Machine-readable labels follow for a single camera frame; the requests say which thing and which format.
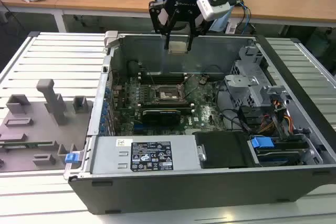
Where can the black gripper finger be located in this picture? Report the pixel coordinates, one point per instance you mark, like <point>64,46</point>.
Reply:
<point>200,26</point>
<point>155,16</point>

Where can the silver topped CPU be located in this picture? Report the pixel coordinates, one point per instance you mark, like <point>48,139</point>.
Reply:
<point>178,47</point>

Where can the CPU socket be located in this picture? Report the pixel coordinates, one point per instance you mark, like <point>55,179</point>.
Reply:
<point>168,95</point>

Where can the blue slot retainer tab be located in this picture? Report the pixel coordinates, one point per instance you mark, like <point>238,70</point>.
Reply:
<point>101,130</point>
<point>105,108</point>
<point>103,119</point>
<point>107,93</point>

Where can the small white adapter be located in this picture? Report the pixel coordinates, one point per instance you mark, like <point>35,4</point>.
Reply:
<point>231,28</point>

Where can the black battery holder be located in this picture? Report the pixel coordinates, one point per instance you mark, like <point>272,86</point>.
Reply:
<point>204,79</point>

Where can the silver metal drive cage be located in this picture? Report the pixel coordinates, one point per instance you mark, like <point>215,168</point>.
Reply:
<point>244,82</point>

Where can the green motherboard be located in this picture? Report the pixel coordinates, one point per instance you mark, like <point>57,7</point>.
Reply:
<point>207,113</point>

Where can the black graphics card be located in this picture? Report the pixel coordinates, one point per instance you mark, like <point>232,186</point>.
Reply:
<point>161,117</point>

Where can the blue board connector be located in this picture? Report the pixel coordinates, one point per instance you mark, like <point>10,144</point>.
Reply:
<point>139,129</point>

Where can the black plastic shroud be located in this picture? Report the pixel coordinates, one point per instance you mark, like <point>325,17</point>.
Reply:
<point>223,150</point>

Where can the small white sticker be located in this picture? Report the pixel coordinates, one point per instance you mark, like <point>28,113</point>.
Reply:
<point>123,142</point>

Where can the blue disk carrier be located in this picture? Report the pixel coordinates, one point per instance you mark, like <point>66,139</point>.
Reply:
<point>261,145</point>

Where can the black rating label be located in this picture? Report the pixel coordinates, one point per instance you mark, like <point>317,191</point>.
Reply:
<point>152,155</point>

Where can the grey power supply unit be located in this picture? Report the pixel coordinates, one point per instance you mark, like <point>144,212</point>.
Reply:
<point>110,153</point>

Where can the black hard disk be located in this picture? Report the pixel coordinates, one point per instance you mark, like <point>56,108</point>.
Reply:
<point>278,153</point>

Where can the blue case latch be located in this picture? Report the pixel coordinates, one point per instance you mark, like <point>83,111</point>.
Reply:
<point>71,158</point>

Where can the grey parts rack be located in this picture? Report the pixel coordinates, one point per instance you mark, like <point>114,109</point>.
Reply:
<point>39,134</point>

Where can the black grey PC case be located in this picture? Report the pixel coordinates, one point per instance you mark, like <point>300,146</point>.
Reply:
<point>183,195</point>

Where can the green RAM stick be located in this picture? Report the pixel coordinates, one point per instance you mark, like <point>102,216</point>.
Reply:
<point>26,144</point>

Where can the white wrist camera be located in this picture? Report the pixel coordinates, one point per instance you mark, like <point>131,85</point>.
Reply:
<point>211,7</point>

